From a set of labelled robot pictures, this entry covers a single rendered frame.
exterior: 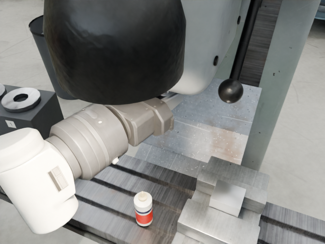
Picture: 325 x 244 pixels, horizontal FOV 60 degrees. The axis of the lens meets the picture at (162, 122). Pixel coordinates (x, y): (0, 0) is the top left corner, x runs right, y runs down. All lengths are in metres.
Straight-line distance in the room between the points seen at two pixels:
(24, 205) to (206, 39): 0.28
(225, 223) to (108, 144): 0.31
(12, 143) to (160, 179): 0.50
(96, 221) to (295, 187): 1.55
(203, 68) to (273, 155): 1.89
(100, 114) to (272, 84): 0.57
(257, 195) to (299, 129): 1.86
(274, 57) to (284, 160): 1.44
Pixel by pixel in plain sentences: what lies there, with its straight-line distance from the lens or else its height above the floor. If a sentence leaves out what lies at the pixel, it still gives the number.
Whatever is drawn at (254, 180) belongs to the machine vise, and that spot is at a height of 0.97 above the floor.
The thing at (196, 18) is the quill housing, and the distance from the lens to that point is 0.30.
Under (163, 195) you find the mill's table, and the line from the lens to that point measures 0.74.
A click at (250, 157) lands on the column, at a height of 0.78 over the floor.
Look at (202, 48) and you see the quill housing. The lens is 0.31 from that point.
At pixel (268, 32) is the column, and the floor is 1.23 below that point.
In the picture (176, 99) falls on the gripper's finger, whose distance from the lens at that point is 0.47.
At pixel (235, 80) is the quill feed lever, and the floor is 1.34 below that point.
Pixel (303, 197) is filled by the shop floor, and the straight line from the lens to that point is 2.03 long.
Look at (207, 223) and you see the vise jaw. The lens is 0.59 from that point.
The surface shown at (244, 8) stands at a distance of 0.48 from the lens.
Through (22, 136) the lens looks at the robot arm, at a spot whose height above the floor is 1.30.
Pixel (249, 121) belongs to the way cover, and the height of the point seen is 0.97.
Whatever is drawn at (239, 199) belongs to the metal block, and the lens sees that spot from 0.60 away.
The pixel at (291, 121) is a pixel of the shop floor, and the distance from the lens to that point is 2.53.
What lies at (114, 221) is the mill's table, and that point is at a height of 0.90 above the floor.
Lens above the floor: 1.52
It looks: 42 degrees down
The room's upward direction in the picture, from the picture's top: straight up
